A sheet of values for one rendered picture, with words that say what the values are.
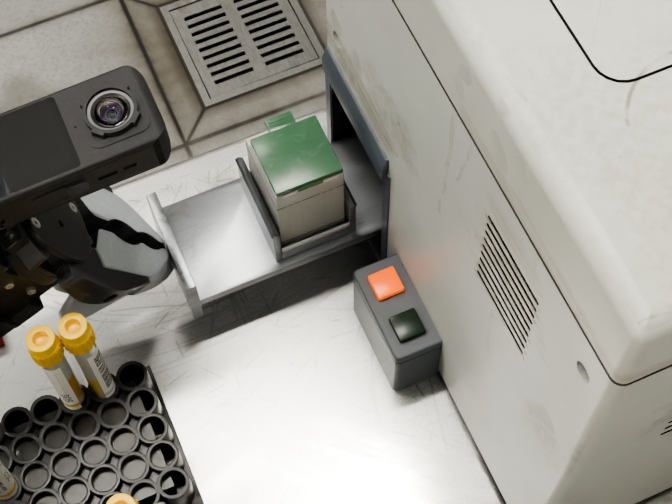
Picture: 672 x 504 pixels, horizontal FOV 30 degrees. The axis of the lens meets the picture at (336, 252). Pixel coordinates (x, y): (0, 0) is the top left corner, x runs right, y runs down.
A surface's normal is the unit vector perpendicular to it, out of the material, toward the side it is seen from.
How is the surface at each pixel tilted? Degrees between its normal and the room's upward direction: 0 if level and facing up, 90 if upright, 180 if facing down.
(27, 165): 4
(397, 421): 0
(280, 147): 0
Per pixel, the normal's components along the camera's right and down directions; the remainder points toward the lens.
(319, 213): 0.40, 0.82
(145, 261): 0.79, -0.54
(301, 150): -0.01, -0.45
